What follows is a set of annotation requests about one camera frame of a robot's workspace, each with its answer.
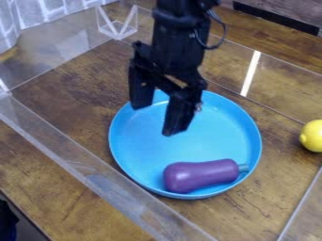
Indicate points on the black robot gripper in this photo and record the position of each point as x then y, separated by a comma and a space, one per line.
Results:
166, 64

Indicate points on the purple toy eggplant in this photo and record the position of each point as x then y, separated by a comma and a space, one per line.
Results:
188, 176

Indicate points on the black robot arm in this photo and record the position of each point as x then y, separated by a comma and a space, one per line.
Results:
181, 6

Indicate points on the blue round tray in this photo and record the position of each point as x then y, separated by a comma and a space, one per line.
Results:
222, 133

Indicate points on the yellow lemon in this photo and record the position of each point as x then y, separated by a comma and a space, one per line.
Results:
311, 136

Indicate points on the white patterned curtain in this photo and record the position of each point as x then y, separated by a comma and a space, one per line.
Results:
22, 14

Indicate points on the clear acrylic enclosure wall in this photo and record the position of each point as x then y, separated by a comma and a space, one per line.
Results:
63, 87

